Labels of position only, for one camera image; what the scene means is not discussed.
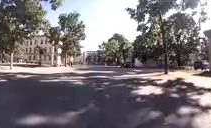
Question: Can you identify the distant grey building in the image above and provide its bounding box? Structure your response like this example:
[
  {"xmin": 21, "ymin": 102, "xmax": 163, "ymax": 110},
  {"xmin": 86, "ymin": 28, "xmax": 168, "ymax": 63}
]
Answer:
[{"xmin": 82, "ymin": 50, "xmax": 100, "ymax": 66}]

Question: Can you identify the dark parked car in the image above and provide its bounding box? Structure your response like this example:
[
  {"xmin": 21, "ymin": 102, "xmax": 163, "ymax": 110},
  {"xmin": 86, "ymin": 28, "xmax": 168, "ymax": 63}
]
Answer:
[{"xmin": 121, "ymin": 61, "xmax": 137, "ymax": 69}]

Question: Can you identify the grey asphalt road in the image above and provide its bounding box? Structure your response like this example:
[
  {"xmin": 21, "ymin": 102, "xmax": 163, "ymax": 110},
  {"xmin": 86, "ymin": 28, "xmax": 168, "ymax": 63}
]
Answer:
[{"xmin": 0, "ymin": 64, "xmax": 211, "ymax": 128}]

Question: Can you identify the row of trees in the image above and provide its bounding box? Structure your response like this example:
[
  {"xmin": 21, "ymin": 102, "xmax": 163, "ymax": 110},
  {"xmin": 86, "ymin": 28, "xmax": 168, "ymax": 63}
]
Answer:
[{"xmin": 0, "ymin": 0, "xmax": 211, "ymax": 75}]

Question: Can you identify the large beige multi-storey building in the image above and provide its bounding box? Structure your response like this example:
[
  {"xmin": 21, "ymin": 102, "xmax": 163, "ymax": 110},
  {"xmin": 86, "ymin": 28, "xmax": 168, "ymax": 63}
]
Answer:
[{"xmin": 13, "ymin": 34, "xmax": 65, "ymax": 67}]

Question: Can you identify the dark vehicle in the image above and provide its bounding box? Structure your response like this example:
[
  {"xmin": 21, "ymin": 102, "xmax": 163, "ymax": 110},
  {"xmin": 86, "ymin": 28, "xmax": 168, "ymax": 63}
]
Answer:
[{"xmin": 193, "ymin": 59, "xmax": 211, "ymax": 71}]

